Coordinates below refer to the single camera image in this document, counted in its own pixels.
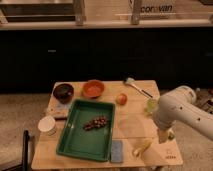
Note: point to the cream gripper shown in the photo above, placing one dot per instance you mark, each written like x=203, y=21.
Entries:
x=163, y=135

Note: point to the yellow banana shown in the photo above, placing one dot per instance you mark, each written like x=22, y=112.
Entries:
x=142, y=147

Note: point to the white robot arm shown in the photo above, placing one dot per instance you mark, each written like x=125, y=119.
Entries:
x=178, y=104

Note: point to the red bowl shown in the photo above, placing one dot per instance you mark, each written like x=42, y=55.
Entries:
x=93, y=89

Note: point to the dark brown bowl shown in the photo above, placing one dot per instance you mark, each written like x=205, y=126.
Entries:
x=63, y=93

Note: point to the green cucumber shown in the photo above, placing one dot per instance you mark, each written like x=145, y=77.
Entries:
x=171, y=135

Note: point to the green cup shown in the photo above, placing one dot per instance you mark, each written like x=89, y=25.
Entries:
x=151, y=105

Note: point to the grey sponge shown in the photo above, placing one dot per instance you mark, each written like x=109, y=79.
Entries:
x=116, y=151

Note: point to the red apple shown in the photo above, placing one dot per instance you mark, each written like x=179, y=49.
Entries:
x=121, y=99

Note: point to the bunch of dark grapes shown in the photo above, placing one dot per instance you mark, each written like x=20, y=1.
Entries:
x=96, y=123

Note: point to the green plastic tray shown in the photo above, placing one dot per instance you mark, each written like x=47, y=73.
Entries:
x=87, y=133

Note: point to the white cylindrical container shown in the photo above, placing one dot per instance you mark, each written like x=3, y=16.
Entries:
x=47, y=125

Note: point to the cardboard box with lettering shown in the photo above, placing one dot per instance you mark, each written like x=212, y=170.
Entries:
x=152, y=9

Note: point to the black chair back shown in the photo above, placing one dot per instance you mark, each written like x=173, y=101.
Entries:
x=23, y=166

